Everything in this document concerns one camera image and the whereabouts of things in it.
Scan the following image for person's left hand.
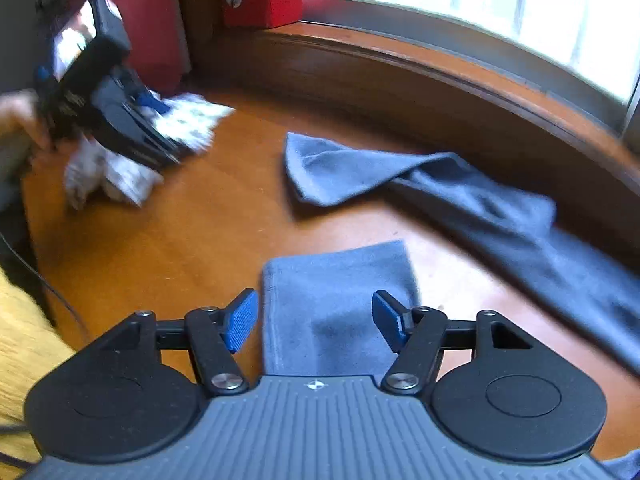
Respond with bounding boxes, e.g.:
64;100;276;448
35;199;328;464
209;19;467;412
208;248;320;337
0;91;55;152

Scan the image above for blue pants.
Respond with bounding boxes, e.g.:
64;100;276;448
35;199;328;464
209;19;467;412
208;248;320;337
261;131;640;480

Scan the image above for white patterned cloth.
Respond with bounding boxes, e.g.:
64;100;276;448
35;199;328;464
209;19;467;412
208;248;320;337
64;92;236;210

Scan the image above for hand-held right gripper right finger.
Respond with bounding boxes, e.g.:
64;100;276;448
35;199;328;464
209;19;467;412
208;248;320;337
371;290;538;395

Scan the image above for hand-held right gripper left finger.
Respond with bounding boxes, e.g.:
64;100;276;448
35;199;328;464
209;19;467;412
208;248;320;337
92;288;260;395

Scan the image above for black cable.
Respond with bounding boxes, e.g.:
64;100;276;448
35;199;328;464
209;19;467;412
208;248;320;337
0;232;91;346

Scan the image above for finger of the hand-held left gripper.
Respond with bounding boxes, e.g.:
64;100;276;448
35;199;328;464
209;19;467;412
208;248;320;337
125;67;168;117
132;120;183;168

